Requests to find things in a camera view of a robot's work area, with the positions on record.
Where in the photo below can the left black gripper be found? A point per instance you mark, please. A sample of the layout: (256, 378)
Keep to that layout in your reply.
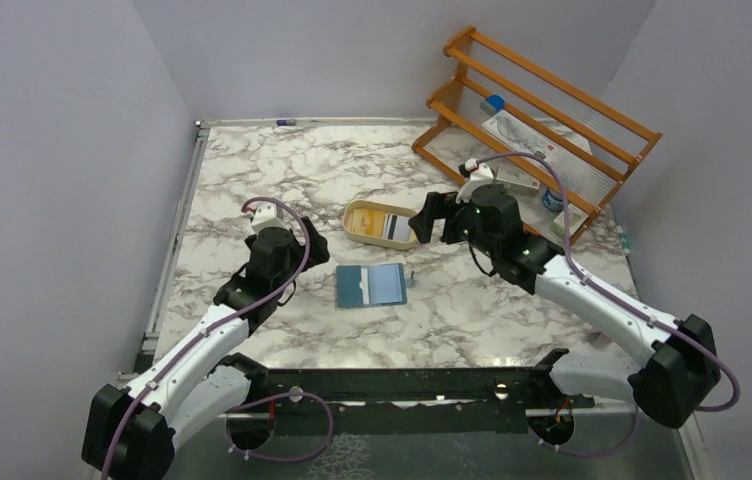
(317, 250)

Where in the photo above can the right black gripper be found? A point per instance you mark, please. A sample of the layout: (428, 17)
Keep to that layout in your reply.
(437, 206)

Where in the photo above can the light blue striped card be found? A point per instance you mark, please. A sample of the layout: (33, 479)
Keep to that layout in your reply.
(396, 228)

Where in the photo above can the blue leather card holder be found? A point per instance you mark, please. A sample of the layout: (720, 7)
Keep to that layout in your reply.
(367, 286)

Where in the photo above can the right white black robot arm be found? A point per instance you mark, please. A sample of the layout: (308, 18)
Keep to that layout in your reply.
(673, 364)

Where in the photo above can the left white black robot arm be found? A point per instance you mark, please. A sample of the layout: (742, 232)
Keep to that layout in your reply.
(134, 431)

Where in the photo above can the yellow oval tray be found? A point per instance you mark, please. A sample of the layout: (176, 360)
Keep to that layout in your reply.
(388, 209)

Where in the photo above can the small beige red box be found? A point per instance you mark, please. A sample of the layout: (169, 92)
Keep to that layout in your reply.
(516, 180)

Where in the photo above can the long white printed box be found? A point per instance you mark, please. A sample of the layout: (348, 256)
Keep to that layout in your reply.
(519, 136)

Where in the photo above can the blue white can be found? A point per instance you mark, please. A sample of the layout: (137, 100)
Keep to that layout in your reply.
(553, 200)

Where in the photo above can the blue grey eraser block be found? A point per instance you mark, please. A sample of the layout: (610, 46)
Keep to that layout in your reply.
(492, 104)

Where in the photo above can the orange wooden rack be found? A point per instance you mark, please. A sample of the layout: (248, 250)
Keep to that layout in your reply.
(570, 151)

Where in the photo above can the small green white box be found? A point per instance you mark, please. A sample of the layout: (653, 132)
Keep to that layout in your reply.
(568, 222)

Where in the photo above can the green marker at table edge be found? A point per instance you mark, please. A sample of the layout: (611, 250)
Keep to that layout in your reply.
(624, 240)

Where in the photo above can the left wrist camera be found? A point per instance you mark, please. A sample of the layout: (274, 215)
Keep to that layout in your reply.
(264, 215)

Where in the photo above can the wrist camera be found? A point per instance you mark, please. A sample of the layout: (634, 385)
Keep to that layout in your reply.
(264, 215)
(476, 174)

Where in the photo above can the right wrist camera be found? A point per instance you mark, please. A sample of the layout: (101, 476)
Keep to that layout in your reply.
(476, 174)

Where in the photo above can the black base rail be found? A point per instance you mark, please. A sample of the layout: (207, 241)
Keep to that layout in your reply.
(310, 402)

